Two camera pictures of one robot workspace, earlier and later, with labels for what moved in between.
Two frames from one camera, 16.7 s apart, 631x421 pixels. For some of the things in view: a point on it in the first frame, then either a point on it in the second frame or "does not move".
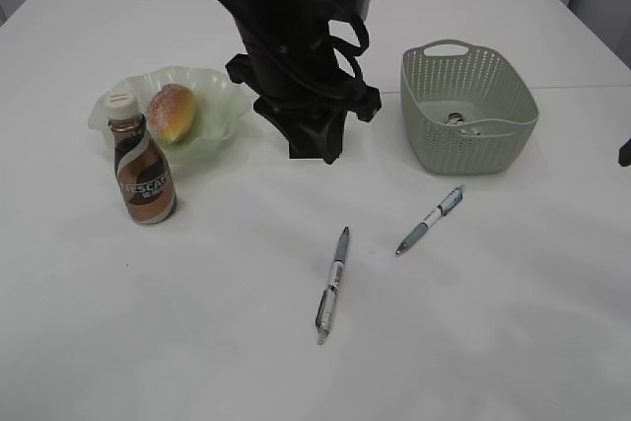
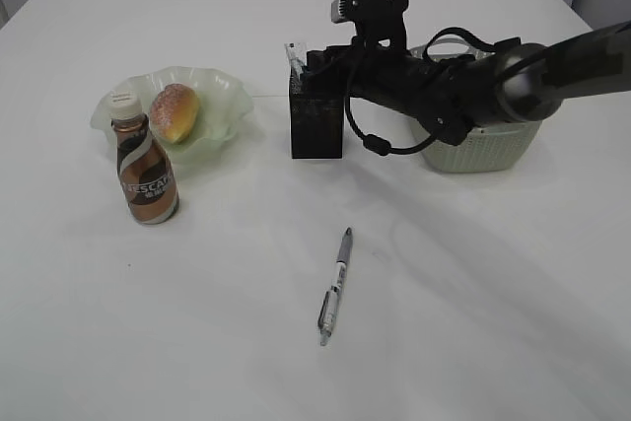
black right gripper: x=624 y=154 → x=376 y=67
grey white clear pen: x=327 y=301 does not move
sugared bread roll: x=173 y=111 does not move
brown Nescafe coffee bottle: x=144 y=175 does not move
